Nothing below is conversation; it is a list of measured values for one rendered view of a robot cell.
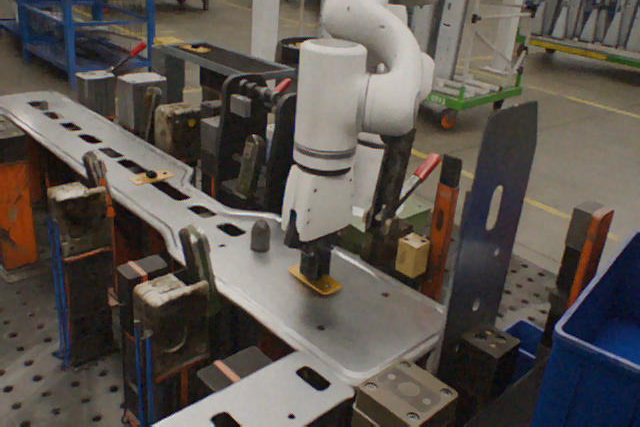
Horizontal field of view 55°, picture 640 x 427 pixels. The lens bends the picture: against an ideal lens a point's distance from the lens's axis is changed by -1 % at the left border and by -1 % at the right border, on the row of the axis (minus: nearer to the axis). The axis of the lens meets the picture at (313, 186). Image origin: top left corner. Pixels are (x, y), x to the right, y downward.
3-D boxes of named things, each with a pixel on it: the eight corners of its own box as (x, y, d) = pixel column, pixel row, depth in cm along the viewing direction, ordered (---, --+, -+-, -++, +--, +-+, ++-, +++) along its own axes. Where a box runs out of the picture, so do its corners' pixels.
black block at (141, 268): (108, 416, 104) (96, 266, 93) (164, 389, 111) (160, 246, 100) (131, 445, 99) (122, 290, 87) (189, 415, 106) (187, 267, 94)
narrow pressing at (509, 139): (426, 400, 70) (481, 110, 57) (482, 359, 78) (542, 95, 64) (430, 403, 70) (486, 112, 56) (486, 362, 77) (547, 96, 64)
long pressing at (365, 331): (-29, 102, 161) (-30, 97, 160) (57, 92, 175) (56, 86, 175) (358, 400, 71) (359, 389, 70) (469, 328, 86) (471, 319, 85)
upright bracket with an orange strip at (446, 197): (396, 423, 107) (442, 154, 88) (401, 419, 108) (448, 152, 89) (410, 433, 106) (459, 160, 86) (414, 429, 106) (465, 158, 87)
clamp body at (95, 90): (77, 193, 182) (67, 72, 168) (112, 185, 190) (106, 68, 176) (91, 205, 176) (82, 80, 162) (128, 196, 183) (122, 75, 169)
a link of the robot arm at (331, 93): (367, 137, 86) (302, 128, 88) (378, 41, 81) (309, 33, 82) (357, 157, 78) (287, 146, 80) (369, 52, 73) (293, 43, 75)
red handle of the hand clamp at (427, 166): (366, 213, 99) (425, 147, 104) (370, 222, 100) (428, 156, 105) (386, 223, 96) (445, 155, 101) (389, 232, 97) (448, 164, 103)
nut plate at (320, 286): (285, 270, 93) (286, 263, 93) (304, 262, 95) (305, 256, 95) (324, 295, 88) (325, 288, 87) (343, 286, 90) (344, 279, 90)
